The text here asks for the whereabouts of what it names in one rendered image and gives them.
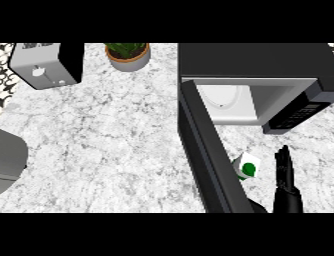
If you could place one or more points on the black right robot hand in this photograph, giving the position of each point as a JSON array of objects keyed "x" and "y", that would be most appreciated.
[{"x": 286, "y": 186}]

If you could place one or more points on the white green milk carton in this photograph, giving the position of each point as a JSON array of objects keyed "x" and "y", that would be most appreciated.
[{"x": 248, "y": 166}]

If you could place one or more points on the black microwave door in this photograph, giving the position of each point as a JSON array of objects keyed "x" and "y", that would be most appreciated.
[{"x": 209, "y": 156}]

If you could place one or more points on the black microwave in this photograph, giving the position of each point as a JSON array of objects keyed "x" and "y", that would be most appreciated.
[{"x": 274, "y": 70}]

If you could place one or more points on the potted green plant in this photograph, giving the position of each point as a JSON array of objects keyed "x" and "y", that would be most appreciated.
[{"x": 128, "y": 55}]

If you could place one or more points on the silver toaster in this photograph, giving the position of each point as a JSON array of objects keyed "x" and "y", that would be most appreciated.
[{"x": 47, "y": 65}]

